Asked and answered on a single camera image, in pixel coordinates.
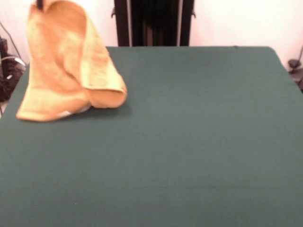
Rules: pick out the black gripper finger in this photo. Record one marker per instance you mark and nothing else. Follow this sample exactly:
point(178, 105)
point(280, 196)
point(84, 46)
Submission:
point(40, 4)

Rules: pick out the orange terry towel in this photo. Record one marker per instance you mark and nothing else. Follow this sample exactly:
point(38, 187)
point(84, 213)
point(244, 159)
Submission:
point(59, 71)

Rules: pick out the dark green table cloth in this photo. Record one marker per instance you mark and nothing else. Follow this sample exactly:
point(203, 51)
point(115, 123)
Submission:
point(189, 142)

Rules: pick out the small black power adapter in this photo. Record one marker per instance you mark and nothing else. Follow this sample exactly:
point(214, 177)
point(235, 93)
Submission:
point(293, 63)

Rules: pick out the black power strip red switch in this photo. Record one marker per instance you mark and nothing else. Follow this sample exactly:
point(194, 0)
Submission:
point(3, 45)

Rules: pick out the black robot pedestal stand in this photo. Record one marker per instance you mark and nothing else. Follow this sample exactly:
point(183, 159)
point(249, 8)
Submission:
point(154, 23)

